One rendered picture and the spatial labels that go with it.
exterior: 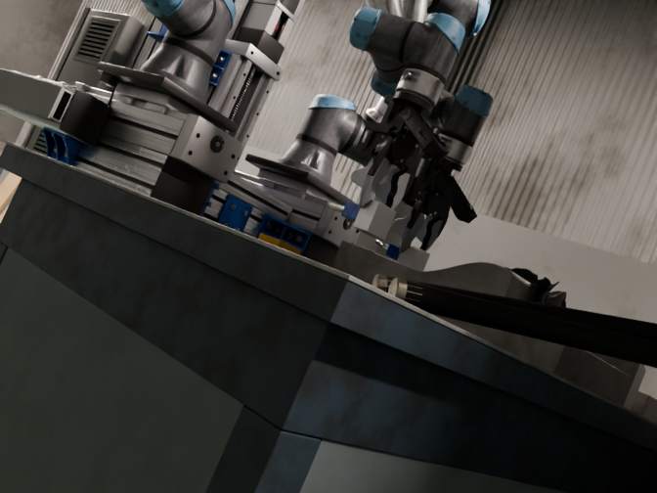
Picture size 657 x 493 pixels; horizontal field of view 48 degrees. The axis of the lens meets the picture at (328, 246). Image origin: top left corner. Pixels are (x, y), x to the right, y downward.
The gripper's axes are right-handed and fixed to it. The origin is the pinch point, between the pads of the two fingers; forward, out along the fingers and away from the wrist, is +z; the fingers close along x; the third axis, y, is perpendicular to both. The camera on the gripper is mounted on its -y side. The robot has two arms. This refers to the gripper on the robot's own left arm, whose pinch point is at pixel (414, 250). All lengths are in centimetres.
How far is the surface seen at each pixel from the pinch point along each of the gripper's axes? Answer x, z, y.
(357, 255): 19.5, 3.5, -3.6
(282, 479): 80, 11, -61
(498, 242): -252, 3, 148
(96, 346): 82, 14, -33
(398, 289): 60, -3, -48
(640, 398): -66, 13, -31
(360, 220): 31.2, -4.1, -11.7
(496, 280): 18.7, -4.5, -32.6
